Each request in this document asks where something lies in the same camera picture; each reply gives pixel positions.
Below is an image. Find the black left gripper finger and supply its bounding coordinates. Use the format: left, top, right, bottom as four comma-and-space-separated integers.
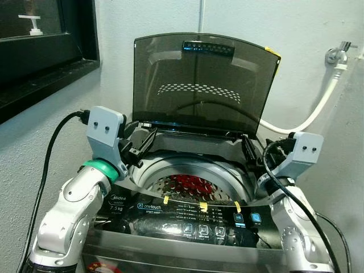
136, 129, 159, 164
128, 122, 146, 150

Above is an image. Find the grey top-load washing machine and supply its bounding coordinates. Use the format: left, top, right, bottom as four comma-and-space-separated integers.
82, 121, 336, 273

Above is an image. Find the red garment in drum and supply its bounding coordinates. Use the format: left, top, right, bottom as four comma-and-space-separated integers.
171, 173, 214, 197

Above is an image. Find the smoked transparent washer lid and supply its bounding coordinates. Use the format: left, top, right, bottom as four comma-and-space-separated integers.
133, 33, 282, 137

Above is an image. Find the white T-shaped object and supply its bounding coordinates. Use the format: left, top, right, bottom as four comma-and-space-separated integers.
18, 14, 43, 36

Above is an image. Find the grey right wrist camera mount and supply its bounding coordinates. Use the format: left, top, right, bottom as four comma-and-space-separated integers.
266, 132, 324, 181

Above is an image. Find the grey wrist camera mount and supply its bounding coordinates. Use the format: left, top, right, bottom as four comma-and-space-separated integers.
266, 132, 324, 181
86, 106, 129, 171

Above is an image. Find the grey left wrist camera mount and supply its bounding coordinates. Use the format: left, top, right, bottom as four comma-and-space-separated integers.
86, 106, 129, 171

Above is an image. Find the white water hose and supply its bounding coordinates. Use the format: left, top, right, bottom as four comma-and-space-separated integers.
259, 64, 348, 136

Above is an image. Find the chrome wall tap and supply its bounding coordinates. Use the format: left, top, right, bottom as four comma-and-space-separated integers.
325, 41, 358, 68

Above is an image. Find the white wall pipe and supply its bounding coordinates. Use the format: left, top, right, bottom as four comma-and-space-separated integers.
198, 0, 205, 33

